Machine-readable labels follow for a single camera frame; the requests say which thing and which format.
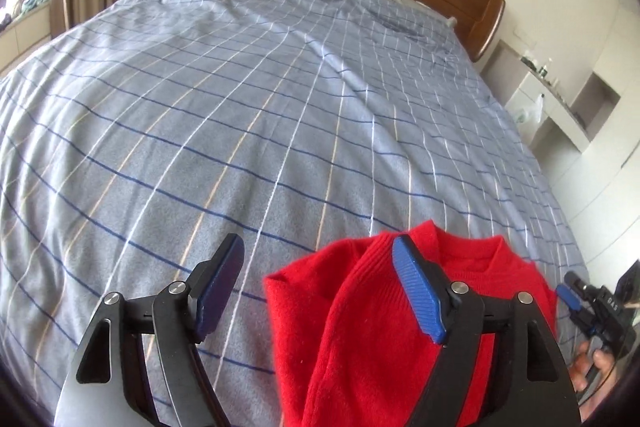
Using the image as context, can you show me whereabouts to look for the blue-grey checked duvet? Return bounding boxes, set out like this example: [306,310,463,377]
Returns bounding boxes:
[1,0,586,426]

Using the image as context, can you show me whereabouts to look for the white window bench cabinet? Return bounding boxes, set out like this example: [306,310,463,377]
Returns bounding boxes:
[0,2,51,75]

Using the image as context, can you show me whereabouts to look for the red knit sweater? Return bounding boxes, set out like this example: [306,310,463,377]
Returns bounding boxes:
[264,221,556,426]

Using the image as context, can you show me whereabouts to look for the right hand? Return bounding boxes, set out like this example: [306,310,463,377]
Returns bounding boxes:
[570,341,618,416]

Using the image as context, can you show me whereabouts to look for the white desk unit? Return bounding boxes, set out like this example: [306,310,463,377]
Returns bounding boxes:
[482,42,620,152]

